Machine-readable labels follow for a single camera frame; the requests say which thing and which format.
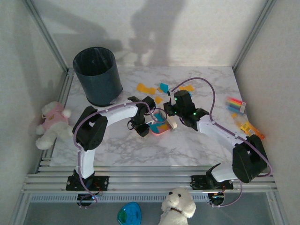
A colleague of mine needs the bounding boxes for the white hand brush grey bristles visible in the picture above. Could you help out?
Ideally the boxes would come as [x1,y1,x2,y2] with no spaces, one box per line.
[156,110,178,130]

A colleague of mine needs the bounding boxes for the pink plastic dustpan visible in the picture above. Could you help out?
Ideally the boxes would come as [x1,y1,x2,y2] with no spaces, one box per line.
[148,108,172,137]

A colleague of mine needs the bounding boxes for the rainbow marker pen pack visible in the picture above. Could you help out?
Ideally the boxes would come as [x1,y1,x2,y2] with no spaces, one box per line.
[225,96,247,114]

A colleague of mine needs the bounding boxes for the dark round waste bin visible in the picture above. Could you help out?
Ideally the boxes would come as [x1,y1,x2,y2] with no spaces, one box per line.
[72,46,124,108]

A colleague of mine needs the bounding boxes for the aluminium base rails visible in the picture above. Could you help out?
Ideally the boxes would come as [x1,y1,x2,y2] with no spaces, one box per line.
[22,165,278,194]

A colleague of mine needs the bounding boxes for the orange snack packet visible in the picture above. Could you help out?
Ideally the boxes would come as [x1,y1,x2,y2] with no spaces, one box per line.
[235,118,266,141]

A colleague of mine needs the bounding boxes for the white plush toy pink dress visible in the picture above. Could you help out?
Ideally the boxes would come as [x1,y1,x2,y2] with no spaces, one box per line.
[35,100,75,150]

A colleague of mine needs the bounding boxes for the white plush dog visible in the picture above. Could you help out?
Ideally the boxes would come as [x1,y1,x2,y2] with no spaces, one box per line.
[157,187,197,225]

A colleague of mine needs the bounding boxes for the blue green plastic toy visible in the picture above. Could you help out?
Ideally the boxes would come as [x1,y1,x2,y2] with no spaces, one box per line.
[116,201,143,225]

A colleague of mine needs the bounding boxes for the black controller board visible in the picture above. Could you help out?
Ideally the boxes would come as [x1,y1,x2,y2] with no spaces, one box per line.
[207,192,226,209]
[76,192,102,210]

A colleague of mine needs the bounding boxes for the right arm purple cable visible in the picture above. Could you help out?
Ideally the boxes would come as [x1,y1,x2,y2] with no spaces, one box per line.
[169,77,274,209]

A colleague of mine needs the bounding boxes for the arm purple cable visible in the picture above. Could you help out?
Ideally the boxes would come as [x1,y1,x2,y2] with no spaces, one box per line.
[169,77,274,209]
[73,101,167,209]

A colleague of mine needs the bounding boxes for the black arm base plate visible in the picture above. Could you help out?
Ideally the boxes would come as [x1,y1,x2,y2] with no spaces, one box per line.
[66,175,110,191]
[191,174,234,190]

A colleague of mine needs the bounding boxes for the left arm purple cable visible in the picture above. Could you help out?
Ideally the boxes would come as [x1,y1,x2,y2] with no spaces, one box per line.
[73,101,167,209]

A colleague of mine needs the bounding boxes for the aluminium side rail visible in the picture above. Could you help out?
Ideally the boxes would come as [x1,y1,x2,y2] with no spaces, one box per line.
[35,67,76,175]

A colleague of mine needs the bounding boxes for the slotted grey cable duct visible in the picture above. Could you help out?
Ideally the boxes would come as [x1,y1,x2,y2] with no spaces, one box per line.
[30,194,210,203]

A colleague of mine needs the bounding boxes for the aluminium frame post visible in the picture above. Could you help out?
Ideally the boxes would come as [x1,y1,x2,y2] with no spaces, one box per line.
[22,0,70,73]
[231,0,279,72]

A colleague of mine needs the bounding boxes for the aluminium frame leg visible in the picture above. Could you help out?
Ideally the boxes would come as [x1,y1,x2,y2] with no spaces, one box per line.
[267,192,290,225]
[8,192,32,225]

